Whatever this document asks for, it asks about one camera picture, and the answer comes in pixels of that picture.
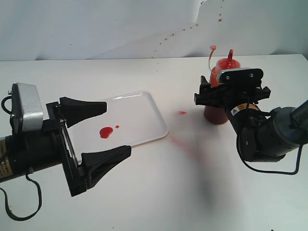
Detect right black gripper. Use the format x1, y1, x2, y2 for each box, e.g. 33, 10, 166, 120
194, 75, 271, 108

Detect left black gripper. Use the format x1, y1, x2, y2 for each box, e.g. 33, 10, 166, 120
46, 97, 131, 197

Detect red sauce squeeze bottle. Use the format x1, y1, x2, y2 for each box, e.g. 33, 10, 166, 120
204, 45, 241, 125

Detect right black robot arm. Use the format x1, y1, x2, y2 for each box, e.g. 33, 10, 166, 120
194, 69, 308, 162

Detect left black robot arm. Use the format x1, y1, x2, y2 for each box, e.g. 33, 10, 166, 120
1, 97, 131, 196

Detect red sauce blob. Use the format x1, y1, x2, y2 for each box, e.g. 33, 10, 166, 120
99, 125, 120, 139

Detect white rectangular plastic tray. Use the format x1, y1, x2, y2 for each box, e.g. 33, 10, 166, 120
68, 91, 169, 162

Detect white backdrop sheet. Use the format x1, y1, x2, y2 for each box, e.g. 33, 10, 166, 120
0, 0, 308, 61

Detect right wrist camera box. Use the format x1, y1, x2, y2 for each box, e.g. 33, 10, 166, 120
217, 68, 264, 84

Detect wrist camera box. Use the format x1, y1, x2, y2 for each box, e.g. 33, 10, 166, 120
217, 68, 264, 84
10, 83, 43, 134

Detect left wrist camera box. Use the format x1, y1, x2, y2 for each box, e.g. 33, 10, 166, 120
10, 83, 43, 134

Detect left black camera cable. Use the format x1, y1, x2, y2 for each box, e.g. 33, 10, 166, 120
0, 96, 43, 221

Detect black camera cable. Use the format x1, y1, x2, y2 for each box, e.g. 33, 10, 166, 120
0, 96, 43, 221
236, 96, 303, 176

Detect right black camera cable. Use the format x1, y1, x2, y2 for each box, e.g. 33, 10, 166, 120
236, 96, 303, 176

